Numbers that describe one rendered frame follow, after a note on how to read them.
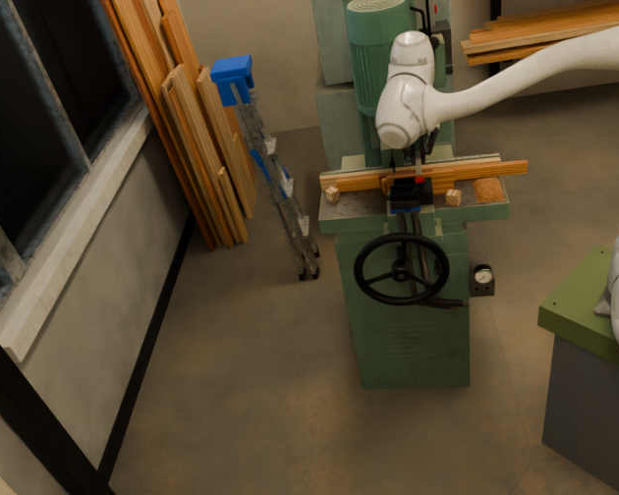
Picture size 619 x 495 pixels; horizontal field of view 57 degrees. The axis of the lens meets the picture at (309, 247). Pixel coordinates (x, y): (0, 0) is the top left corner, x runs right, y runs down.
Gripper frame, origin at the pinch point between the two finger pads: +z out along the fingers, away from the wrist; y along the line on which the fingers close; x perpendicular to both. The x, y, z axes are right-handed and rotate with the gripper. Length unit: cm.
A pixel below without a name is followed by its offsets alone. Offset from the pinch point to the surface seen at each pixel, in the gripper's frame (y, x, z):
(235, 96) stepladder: 72, -74, 25
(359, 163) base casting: 22, -46, 44
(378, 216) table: 13.5, 0.6, 21.8
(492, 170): -24.0, -15.2, 22.6
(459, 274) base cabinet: -11, 8, 48
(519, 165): -32.2, -15.4, 21.8
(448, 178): -9.3, -9.3, 17.9
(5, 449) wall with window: 131, 68, 35
